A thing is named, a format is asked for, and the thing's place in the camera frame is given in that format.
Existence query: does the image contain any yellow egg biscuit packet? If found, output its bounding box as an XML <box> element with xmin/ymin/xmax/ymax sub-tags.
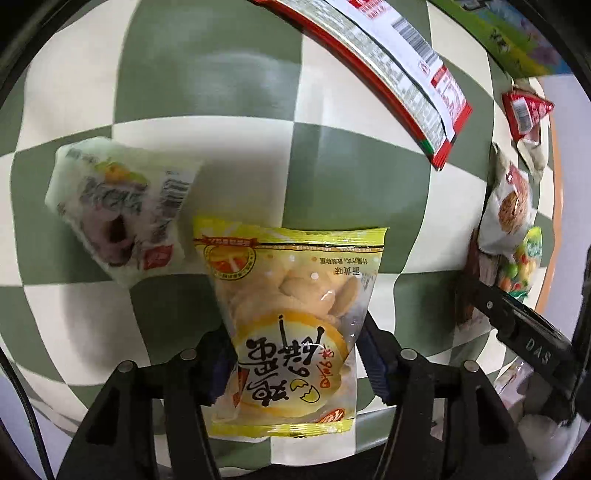
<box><xmin>192</xmin><ymin>216</ymin><xmax>387</xmax><ymax>438</ymax></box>

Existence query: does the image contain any green fruit candy packet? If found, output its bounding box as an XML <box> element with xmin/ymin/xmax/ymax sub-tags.
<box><xmin>497</xmin><ymin>226</ymin><xmax>543</xmax><ymax>302</ymax></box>

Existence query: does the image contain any brown snack packet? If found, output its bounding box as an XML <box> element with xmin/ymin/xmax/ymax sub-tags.
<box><xmin>455</xmin><ymin>229</ymin><xmax>499</xmax><ymax>330</ymax></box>

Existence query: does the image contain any white oat cookie packet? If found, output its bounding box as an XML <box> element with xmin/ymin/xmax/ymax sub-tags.
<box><xmin>478</xmin><ymin>143</ymin><xmax>535</xmax><ymax>259</ymax></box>

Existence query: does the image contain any white wafer packet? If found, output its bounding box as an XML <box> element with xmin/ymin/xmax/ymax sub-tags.
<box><xmin>517</xmin><ymin>137</ymin><xmax>548</xmax><ymax>184</ymax></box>

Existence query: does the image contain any pale green snack packet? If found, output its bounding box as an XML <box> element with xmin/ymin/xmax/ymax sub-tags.
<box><xmin>45</xmin><ymin>137</ymin><xmax>204</xmax><ymax>288</ymax></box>

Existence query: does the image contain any small red sauce packet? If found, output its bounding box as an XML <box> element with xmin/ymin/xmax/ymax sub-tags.
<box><xmin>502</xmin><ymin>88</ymin><xmax>555</xmax><ymax>142</ymax></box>

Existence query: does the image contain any blue green cardboard box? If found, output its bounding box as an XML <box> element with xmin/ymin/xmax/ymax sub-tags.
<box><xmin>433</xmin><ymin>0</ymin><xmax>572</xmax><ymax>78</ymax></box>

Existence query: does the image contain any green white checkered blanket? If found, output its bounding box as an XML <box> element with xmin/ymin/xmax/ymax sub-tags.
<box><xmin>1</xmin><ymin>1</ymin><xmax>514</xmax><ymax>465</ymax></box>

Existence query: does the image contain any red white long snack packet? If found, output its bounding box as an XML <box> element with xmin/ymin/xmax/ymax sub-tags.
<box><xmin>257</xmin><ymin>1</ymin><xmax>472</xmax><ymax>171</ymax></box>

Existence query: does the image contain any black cable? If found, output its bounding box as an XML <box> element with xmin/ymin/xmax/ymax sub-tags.
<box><xmin>0</xmin><ymin>345</ymin><xmax>59</xmax><ymax>480</ymax></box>

